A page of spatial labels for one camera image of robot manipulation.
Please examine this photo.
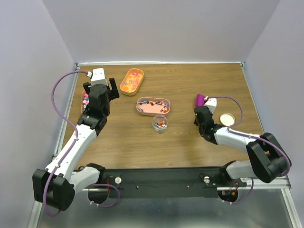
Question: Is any orange tray of star candies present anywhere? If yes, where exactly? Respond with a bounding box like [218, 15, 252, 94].
[120, 68, 144, 96]

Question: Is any pink tray of lollipops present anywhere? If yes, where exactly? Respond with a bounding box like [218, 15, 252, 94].
[136, 97, 171, 116]

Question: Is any clear plastic cup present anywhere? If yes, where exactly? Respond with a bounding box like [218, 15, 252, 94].
[152, 115, 168, 133]

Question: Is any magenta plastic scoop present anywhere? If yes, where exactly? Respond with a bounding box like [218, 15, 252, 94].
[195, 94, 205, 107]

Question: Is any white round lid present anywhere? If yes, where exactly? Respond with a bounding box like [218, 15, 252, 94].
[219, 113, 236, 127]

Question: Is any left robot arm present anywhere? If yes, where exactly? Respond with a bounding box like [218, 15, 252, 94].
[32, 78, 119, 211]

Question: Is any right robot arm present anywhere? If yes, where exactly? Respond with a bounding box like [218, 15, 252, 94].
[194, 106, 292, 186]

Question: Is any pink tray of wrapped candies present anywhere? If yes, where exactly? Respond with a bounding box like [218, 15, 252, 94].
[81, 91, 89, 112]

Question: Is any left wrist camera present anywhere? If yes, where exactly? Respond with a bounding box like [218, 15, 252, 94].
[87, 68, 108, 86]

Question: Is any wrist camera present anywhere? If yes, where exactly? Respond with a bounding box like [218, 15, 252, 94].
[204, 96, 217, 114]
[87, 68, 108, 86]

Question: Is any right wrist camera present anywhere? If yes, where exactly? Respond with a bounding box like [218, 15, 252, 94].
[204, 96, 217, 114]

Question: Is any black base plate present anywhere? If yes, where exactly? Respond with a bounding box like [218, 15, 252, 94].
[97, 167, 247, 199]

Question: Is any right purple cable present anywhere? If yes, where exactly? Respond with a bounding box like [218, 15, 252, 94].
[206, 95, 292, 205]

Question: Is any aluminium frame rail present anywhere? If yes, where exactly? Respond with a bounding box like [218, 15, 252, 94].
[28, 167, 303, 228]

